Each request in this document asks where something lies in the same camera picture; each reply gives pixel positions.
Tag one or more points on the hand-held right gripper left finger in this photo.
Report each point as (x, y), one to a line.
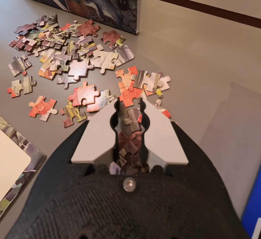
(95, 141)

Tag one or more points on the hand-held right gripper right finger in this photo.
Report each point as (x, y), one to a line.
(165, 141)

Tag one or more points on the illustrated cardboard puzzle box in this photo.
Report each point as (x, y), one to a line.
(97, 0)

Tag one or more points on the pile of jigsaw puzzle pieces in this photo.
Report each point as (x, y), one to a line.
(77, 59)

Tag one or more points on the jigsaw puzzle frame board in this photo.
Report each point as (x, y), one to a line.
(14, 157)

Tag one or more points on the blue plastic bin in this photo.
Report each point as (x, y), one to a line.
(252, 206)

